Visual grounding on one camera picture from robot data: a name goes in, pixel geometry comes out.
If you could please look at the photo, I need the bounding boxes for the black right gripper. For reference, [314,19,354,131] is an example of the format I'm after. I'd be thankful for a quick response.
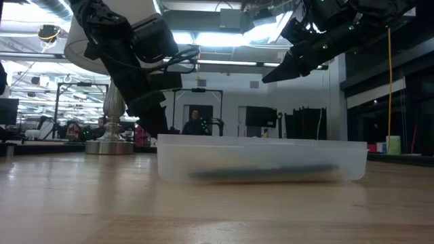
[261,25,360,85]

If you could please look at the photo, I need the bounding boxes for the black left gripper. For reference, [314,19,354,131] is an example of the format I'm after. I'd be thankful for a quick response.
[101,57,170,139]

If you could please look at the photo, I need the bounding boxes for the black pen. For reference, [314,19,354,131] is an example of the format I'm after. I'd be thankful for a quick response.
[188,163,341,183]

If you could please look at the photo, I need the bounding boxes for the grey ceiling box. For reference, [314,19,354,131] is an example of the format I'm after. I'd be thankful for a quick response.
[219,8,243,30]

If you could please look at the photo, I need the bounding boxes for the clear pencil box pink lid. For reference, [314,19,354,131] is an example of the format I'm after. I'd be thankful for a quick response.
[156,134,369,186]

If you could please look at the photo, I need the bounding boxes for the white shade silver table lamp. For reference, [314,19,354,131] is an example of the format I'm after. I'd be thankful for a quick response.
[63,0,163,156]

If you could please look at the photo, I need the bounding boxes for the person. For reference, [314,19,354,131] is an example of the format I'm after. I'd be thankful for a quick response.
[90,116,106,140]
[181,108,213,136]

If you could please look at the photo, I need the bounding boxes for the black folding panels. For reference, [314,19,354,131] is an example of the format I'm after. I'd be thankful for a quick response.
[283,106,328,140]

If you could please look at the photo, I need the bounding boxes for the ceiling light strip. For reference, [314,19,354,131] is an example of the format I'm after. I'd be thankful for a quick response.
[196,59,282,68]

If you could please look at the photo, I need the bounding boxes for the green white container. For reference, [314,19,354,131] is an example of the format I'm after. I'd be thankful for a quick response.
[385,135,402,156]

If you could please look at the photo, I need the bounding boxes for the black computer monitor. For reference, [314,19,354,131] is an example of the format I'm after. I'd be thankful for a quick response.
[0,98,20,125]

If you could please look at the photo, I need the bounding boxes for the red pole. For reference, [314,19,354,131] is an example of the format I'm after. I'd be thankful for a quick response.
[410,124,418,154]

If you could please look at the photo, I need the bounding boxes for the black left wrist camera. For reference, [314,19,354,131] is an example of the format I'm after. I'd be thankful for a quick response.
[147,70,184,92]

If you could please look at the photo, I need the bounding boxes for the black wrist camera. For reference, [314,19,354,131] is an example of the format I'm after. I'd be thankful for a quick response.
[280,16,315,45]
[147,70,184,92]

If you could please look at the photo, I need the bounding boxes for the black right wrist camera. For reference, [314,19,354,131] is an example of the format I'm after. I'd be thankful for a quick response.
[280,16,315,45]

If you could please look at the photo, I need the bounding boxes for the black rig frame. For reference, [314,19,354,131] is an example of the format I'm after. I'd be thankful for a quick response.
[172,87,224,136]
[52,81,110,140]

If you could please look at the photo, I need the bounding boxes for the black wall monitor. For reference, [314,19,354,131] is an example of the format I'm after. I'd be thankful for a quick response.
[245,106,278,129]

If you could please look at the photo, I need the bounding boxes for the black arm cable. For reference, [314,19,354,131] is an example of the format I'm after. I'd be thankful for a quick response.
[162,45,201,74]

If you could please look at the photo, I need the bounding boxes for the yellow ceiling cable reel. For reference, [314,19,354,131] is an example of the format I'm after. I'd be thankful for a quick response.
[36,24,62,44]

